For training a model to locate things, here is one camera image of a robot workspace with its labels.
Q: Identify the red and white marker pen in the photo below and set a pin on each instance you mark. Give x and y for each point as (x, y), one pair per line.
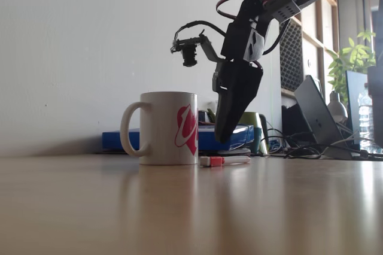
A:
(214, 161)

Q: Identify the green cup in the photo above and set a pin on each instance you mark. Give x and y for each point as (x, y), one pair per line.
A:
(252, 118)

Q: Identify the olive green slanted object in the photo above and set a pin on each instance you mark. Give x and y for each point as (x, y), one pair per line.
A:
(211, 115)

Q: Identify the blue binder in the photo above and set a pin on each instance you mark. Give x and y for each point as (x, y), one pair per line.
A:
(206, 141)

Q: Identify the perforated dark panel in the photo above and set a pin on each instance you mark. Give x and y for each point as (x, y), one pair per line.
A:
(291, 57)

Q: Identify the white mug with red logo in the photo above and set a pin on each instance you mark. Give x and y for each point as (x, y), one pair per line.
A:
(161, 135)

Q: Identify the grey laptop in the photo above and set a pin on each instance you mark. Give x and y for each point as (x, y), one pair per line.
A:
(317, 111)

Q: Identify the wooden lattice shelf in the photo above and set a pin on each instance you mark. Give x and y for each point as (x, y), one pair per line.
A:
(319, 21)

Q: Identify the white desk lamp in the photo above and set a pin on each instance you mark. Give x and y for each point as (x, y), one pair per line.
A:
(337, 108)

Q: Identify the green potted plant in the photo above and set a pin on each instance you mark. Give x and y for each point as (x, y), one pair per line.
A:
(353, 57)

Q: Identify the black monitor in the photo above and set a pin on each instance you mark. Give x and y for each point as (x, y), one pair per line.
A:
(354, 102)

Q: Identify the clear plastic water bottle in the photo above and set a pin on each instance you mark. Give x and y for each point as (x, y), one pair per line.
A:
(365, 117)

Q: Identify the dark grey cylindrical object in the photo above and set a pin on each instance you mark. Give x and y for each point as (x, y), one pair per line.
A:
(376, 102)

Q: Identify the black camera on metal bracket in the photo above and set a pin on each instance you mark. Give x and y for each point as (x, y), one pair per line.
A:
(190, 57)

